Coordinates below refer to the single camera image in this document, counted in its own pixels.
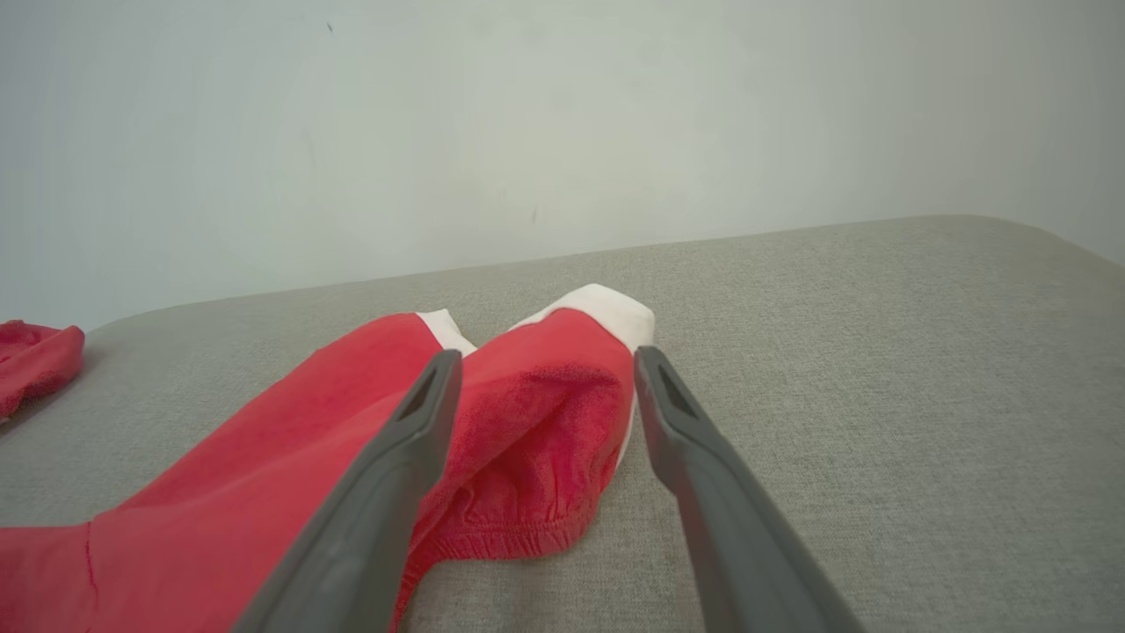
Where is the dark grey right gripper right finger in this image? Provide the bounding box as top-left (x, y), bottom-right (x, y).
top-left (634, 346), bottom-right (867, 633)

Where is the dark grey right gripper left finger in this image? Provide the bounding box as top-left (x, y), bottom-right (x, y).
top-left (230, 349), bottom-right (464, 633)

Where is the red jersey white trim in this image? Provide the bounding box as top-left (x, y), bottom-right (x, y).
top-left (0, 283), bottom-right (656, 633)

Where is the red basketball jersey number 23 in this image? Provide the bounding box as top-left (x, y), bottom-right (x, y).
top-left (0, 320), bottom-right (86, 421)

